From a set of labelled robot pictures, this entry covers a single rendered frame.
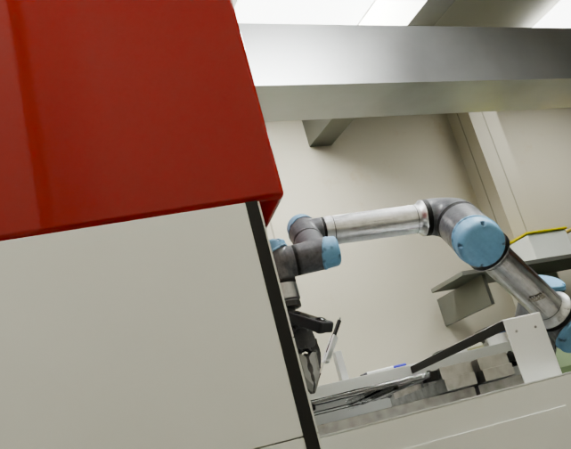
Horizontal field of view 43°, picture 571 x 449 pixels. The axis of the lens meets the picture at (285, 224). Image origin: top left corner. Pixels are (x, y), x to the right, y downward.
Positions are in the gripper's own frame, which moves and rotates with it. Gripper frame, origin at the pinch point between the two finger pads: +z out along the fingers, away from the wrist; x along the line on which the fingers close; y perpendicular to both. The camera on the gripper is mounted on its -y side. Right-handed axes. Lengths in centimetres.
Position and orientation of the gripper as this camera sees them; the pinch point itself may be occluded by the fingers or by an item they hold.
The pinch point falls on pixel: (314, 387)
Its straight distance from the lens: 165.0
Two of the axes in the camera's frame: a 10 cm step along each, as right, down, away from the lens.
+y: -6.4, 3.9, 6.6
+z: 2.5, 9.2, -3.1
